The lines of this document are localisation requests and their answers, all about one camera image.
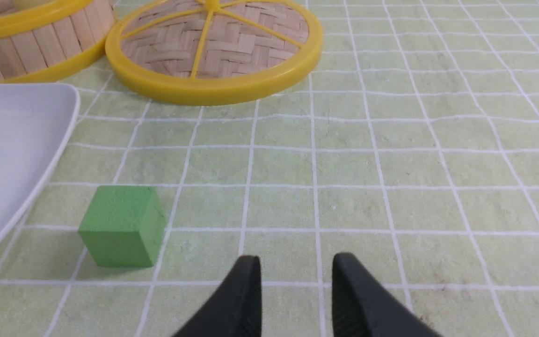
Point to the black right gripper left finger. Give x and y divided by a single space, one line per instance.
235 307

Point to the green wooden cube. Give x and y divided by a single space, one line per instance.
123 226

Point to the green checked tablecloth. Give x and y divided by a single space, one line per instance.
414 144

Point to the bamboo steamer basket yellow rim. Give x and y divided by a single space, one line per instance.
53 41

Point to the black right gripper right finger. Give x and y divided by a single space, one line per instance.
362 307

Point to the white square plate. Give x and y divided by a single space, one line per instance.
36 123

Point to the woven bamboo steamer lid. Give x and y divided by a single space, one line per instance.
214 52

